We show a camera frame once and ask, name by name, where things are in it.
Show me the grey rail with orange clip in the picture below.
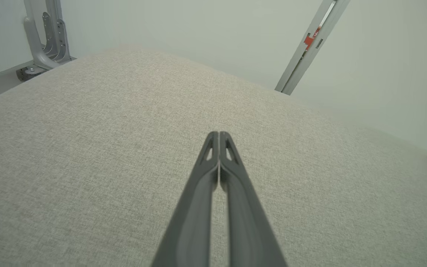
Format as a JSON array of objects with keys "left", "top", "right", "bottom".
[{"left": 274, "top": 0, "right": 352, "bottom": 96}]

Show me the grey metal bracket stand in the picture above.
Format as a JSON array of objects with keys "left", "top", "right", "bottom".
[{"left": 16, "top": 0, "right": 76, "bottom": 82}]

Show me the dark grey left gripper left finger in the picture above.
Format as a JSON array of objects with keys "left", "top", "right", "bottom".
[{"left": 150, "top": 131, "right": 219, "bottom": 267}]

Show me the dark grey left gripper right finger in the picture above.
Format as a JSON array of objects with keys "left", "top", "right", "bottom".
[{"left": 220, "top": 131, "right": 288, "bottom": 267}]

